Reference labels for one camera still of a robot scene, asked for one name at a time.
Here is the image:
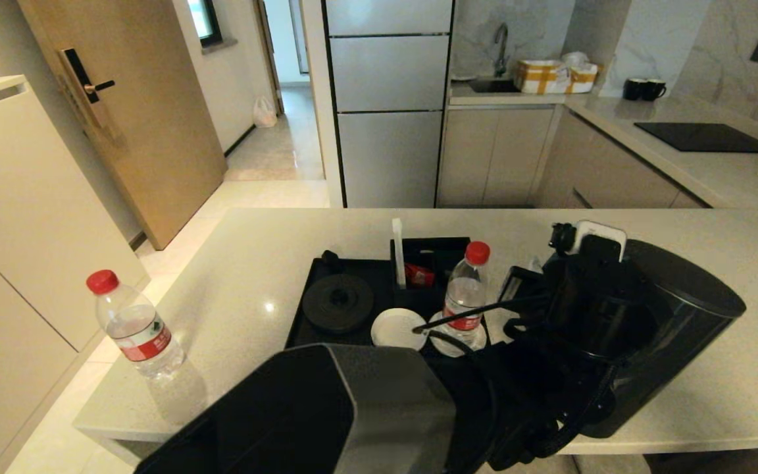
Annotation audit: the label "red-capped plastic water bottle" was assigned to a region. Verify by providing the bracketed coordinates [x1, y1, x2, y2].
[86, 269, 186, 381]
[443, 241, 492, 347]

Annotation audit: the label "black electric kettle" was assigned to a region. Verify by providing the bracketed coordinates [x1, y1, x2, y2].
[576, 238, 747, 440]

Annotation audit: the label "black round kettle base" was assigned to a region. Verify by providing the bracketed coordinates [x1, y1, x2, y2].
[303, 274, 374, 334]

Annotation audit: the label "white stick sachet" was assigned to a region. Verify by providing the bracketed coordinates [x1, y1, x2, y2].
[392, 219, 407, 290]

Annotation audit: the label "black condiment holder box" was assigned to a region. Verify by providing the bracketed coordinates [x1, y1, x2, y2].
[390, 238, 473, 310]

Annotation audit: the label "white paper coaster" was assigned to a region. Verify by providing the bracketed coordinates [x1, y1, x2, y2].
[428, 311, 488, 358]
[371, 307, 428, 350]

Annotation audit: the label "silver refrigerator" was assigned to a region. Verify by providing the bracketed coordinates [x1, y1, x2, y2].
[323, 0, 455, 209]

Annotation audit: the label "black serving tray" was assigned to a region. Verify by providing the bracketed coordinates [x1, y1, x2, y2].
[285, 257, 492, 357]

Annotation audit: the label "beige kitchen base cabinets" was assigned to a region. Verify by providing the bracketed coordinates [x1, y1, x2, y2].
[436, 105, 715, 211]

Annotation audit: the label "white tied plastic bag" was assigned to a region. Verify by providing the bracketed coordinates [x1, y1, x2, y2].
[252, 95, 278, 128]

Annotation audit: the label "steel kitchen sink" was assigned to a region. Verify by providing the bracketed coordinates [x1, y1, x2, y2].
[470, 78, 522, 95]

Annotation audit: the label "chrome kitchen faucet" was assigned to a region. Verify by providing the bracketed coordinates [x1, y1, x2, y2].
[493, 24, 510, 78]

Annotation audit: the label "cardboard box with yellow tape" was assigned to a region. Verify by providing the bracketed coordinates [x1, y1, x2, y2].
[515, 60, 599, 96]

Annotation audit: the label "light wooden door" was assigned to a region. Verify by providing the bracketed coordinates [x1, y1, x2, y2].
[17, 0, 227, 251]

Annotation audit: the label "dark framed window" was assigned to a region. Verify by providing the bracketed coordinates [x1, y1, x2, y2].
[187, 0, 223, 50]

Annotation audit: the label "black induction cooktop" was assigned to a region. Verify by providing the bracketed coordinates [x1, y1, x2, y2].
[634, 122, 758, 155]

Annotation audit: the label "white cabinet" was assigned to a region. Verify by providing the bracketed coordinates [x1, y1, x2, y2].
[0, 76, 149, 474]

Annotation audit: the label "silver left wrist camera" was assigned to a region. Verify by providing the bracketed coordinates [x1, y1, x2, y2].
[573, 221, 628, 263]

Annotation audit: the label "black door lock handle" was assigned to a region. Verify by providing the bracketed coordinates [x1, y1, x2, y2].
[58, 48, 116, 130]

